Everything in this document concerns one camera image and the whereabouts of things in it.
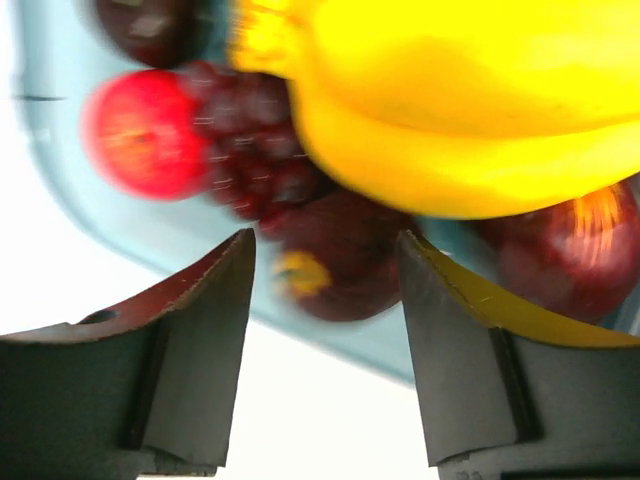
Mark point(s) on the wrinkled dark passion fruit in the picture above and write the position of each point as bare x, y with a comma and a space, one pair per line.
337, 257

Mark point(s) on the bright red apple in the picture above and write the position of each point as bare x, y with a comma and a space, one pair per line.
137, 132

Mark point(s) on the yellow banana bunch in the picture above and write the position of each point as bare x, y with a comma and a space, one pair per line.
455, 109

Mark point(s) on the dark red apple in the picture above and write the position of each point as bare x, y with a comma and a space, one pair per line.
579, 258

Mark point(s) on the dark purple plum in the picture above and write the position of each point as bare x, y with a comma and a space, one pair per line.
157, 33

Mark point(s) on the teal plastic fruit bin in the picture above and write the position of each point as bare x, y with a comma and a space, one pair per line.
65, 59

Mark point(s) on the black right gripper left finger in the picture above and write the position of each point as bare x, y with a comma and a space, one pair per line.
144, 387

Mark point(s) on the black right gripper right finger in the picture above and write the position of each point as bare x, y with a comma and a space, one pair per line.
508, 390

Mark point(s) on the purple grape bunch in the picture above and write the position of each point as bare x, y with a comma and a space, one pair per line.
257, 165

